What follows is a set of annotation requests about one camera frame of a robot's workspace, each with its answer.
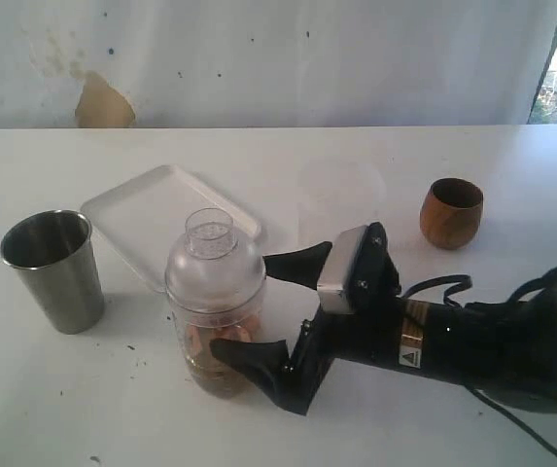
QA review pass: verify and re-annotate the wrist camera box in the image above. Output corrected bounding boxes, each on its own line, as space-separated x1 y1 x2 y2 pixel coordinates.
316 225 367 314

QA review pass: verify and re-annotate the clear plastic shaker lid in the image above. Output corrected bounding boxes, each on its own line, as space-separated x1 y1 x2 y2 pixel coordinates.
164 208 266 314

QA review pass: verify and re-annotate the white rectangular plastic tray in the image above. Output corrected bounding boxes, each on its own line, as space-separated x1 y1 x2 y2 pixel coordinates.
81 164 261 293

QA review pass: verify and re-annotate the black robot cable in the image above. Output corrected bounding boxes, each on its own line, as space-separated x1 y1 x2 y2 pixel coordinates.
399 274 557 467

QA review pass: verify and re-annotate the clear plastic tumbler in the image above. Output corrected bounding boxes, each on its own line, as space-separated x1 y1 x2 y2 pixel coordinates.
168 289 265 399

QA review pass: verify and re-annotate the stainless steel cup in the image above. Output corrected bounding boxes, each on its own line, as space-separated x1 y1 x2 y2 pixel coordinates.
0 209 105 335

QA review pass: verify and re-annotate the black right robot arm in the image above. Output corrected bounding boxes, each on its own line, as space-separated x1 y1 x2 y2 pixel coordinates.
264 223 557 414

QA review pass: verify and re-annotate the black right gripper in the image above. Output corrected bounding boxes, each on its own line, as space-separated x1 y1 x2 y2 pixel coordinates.
209 222 427 415

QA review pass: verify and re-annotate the translucent plastic measuring cup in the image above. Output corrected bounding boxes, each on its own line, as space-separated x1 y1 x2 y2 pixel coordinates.
297 158 386 247

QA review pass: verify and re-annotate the small brown wooden cup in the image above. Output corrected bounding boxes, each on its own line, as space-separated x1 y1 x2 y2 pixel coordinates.
419 177 484 250

